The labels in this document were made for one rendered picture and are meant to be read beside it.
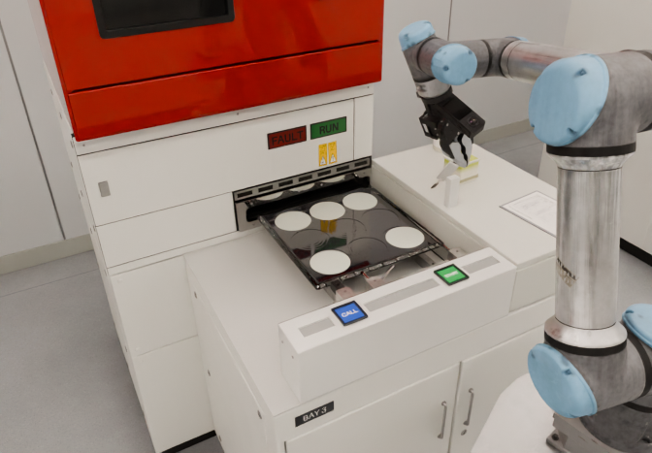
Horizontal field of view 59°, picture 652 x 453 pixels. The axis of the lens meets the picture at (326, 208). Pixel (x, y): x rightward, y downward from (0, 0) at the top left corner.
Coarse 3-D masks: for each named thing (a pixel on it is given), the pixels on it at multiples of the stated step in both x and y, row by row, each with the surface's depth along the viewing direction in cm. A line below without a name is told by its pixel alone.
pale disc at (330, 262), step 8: (312, 256) 146; (320, 256) 146; (328, 256) 146; (336, 256) 146; (344, 256) 146; (312, 264) 143; (320, 264) 143; (328, 264) 143; (336, 264) 143; (344, 264) 143; (320, 272) 140; (328, 272) 140; (336, 272) 140
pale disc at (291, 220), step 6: (282, 216) 162; (288, 216) 162; (294, 216) 162; (300, 216) 162; (306, 216) 162; (276, 222) 160; (282, 222) 160; (288, 222) 160; (294, 222) 160; (300, 222) 160; (306, 222) 160; (282, 228) 157; (288, 228) 157; (294, 228) 157; (300, 228) 157
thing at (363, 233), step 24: (360, 192) 174; (264, 216) 163; (312, 216) 162; (360, 216) 162; (384, 216) 162; (288, 240) 152; (312, 240) 152; (336, 240) 152; (360, 240) 152; (384, 240) 152; (432, 240) 151; (360, 264) 143
